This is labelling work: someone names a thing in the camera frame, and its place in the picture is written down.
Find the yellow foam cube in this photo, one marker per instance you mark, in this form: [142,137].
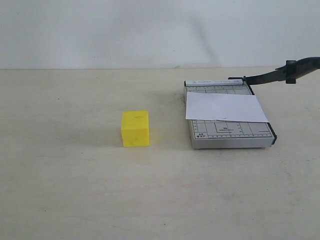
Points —
[135,129]

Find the white paper sheet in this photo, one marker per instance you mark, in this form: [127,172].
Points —
[224,107]

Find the black cutter blade arm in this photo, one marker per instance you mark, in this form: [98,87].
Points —
[290,72]

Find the grey paper cutter base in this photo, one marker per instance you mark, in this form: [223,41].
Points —
[215,134]

